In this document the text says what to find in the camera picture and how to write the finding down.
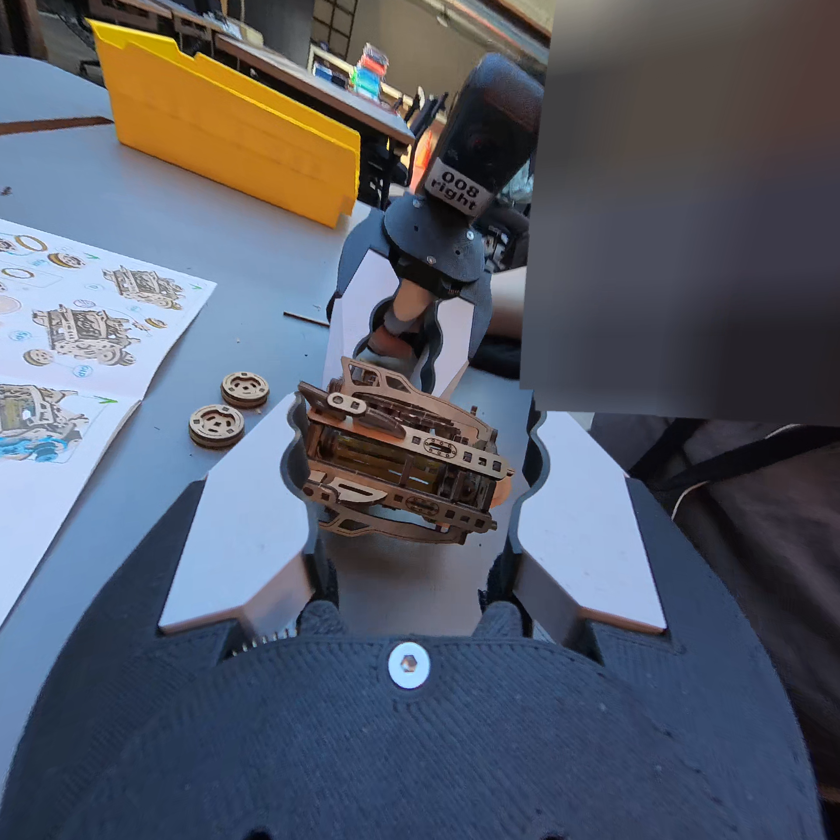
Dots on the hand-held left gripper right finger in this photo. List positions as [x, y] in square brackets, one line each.
[584, 525]

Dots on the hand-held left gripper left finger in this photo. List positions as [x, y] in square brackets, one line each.
[243, 525]

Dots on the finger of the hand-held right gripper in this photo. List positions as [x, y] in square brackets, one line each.
[358, 302]
[456, 341]

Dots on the wooden model vehicle body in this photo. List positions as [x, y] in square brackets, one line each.
[400, 453]

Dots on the person's right forearm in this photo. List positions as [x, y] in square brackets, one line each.
[508, 302]

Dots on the round wooden model wheel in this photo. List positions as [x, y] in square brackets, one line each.
[245, 390]
[217, 426]

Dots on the person's right hand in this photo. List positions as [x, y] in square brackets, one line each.
[407, 315]

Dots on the black cloth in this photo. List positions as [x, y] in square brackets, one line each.
[499, 358]

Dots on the orange traffic cone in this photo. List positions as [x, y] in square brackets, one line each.
[421, 161]

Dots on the stack of colourful boxes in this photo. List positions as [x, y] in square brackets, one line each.
[369, 72]

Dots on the brown background desk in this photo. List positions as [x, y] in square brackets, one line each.
[295, 72]

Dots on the yellow plastic bin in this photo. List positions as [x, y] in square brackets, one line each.
[223, 131]

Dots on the printed instruction booklet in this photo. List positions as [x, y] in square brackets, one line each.
[72, 367]

